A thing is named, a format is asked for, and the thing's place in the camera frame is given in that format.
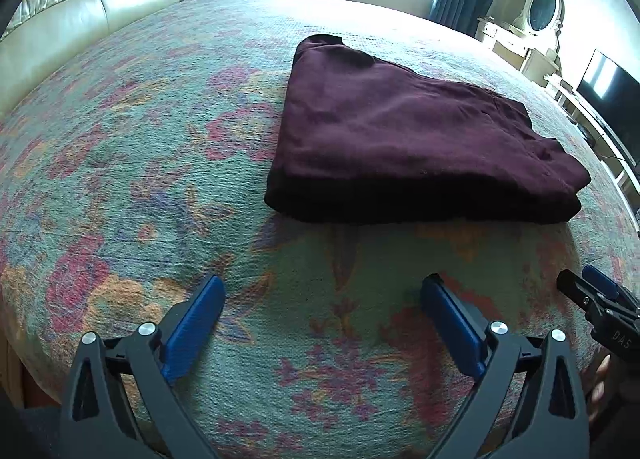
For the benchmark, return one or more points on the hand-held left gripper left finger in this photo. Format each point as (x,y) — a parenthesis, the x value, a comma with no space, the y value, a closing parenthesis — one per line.
(192,326)

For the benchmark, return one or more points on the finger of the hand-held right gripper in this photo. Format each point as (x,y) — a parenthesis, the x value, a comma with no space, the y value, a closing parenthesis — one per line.
(580,291)
(602,281)

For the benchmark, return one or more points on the person's right hand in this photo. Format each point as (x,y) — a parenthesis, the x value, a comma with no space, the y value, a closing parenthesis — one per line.
(599,389)

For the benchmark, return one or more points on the maroon pants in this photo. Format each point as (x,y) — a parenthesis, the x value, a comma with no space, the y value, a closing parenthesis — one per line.
(400,149)

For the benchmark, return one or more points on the white dressing table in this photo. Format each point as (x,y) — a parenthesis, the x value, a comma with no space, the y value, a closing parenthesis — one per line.
(510,44)

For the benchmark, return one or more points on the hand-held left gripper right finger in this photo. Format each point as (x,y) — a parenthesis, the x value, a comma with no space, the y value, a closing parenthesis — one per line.
(452,329)

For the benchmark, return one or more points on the floral woven bedspread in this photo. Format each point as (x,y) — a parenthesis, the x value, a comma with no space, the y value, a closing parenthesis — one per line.
(150,189)

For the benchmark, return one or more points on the cream tufted leather headboard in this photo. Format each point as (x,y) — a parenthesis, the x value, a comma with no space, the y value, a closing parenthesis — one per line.
(75,14)

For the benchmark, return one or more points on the black television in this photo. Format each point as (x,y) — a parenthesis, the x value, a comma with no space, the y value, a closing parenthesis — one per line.
(610,89)

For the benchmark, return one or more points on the white television stand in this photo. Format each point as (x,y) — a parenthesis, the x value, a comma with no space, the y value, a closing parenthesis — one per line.
(575,106)

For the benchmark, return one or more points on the oval vanity mirror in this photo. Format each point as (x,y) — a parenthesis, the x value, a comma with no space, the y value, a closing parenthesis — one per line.
(542,9)

